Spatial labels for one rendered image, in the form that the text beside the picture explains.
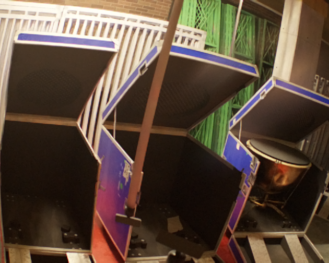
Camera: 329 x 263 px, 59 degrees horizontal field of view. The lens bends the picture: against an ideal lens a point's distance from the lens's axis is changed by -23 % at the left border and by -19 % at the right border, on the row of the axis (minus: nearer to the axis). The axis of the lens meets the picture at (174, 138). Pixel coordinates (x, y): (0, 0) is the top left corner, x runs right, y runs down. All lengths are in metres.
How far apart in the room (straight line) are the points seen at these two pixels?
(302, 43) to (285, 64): 0.44
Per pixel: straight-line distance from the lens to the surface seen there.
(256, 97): 3.50
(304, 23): 4.62
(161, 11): 5.48
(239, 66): 2.62
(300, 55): 4.55
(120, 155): 2.62
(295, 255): 3.59
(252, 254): 3.35
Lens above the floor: 1.79
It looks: 15 degrees down
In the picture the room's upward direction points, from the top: 14 degrees clockwise
